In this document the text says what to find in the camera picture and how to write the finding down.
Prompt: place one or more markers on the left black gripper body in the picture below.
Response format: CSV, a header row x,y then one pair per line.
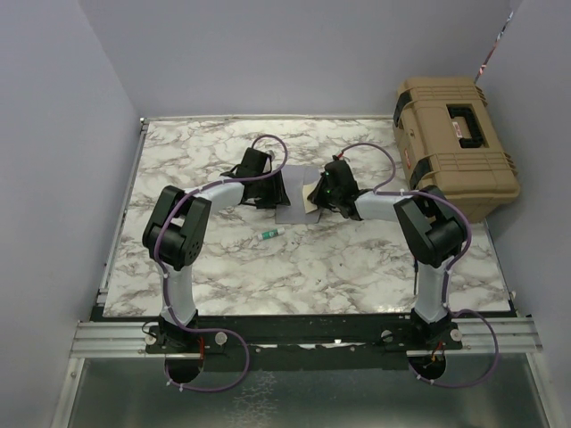
x,y
269,193

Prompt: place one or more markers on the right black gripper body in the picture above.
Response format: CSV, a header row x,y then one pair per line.
x,y
324,196

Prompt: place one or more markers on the grey envelope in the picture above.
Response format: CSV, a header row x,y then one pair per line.
x,y
295,177

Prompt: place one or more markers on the tan paper letter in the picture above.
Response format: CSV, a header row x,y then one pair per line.
x,y
307,190

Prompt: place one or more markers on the green white glue stick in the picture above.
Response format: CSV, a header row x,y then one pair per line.
x,y
264,236

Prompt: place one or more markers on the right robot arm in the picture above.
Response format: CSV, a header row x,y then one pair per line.
x,y
436,232

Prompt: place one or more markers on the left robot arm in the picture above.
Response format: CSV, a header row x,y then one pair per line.
x,y
175,232

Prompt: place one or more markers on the tan plastic tool case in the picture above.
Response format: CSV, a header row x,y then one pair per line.
x,y
446,138

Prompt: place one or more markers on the red handled screwdriver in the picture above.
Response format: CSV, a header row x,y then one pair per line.
x,y
415,284

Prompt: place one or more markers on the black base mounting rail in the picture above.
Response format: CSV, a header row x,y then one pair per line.
x,y
301,343

